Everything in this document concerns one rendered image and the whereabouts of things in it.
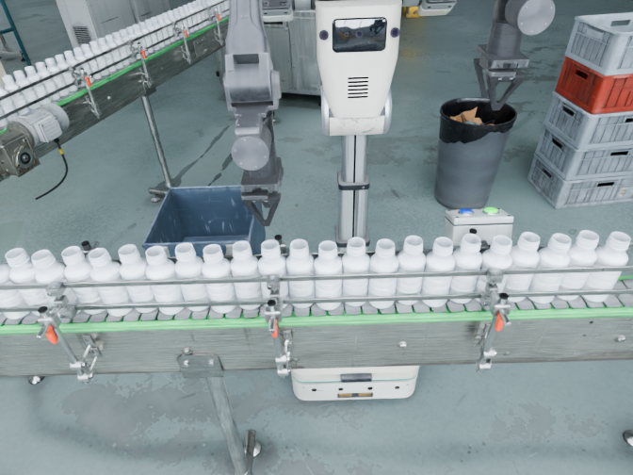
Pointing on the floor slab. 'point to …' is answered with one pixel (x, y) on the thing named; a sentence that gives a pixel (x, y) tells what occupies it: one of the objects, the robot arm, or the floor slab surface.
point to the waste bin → (470, 152)
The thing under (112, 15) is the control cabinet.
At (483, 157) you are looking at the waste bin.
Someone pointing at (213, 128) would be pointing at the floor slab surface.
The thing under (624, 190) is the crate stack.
